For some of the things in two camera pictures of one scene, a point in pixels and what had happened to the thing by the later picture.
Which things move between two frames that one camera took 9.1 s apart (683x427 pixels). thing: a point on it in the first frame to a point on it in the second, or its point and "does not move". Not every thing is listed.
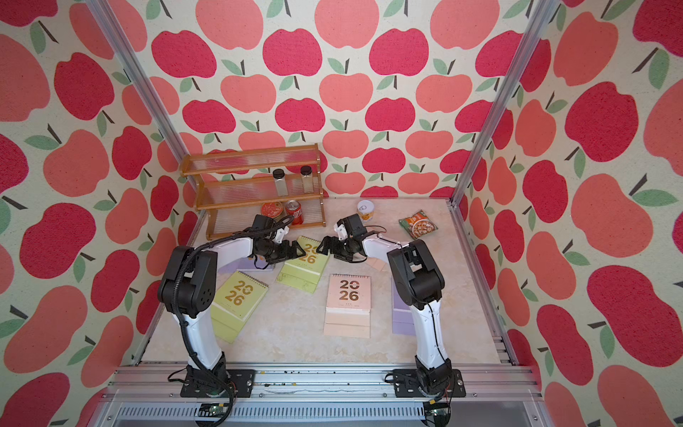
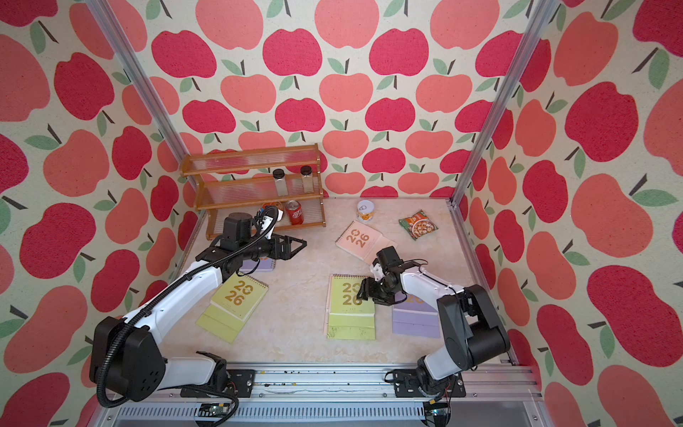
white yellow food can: x=365 y=208 does not move
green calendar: x=235 y=302 does not move
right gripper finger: x=333 y=245 to x=369 y=288
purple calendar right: x=402 y=318 does not move
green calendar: x=303 y=273 to x=346 y=318
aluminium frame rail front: x=152 y=396 does not move
